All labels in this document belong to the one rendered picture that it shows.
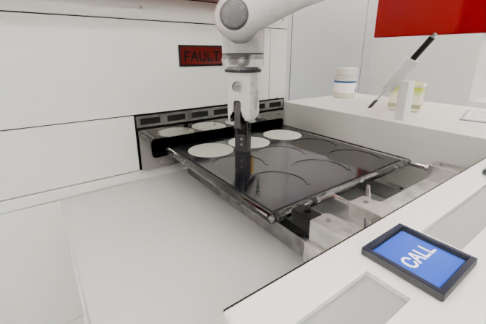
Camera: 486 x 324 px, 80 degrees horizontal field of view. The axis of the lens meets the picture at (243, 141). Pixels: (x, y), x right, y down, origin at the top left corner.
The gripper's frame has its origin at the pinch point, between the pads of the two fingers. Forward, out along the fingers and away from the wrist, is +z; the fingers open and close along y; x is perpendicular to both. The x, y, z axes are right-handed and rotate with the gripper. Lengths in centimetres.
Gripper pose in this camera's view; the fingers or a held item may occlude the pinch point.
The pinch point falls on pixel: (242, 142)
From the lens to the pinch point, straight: 63.7
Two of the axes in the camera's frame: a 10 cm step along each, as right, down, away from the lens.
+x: -9.7, -0.7, 2.2
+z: 0.0, 9.6, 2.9
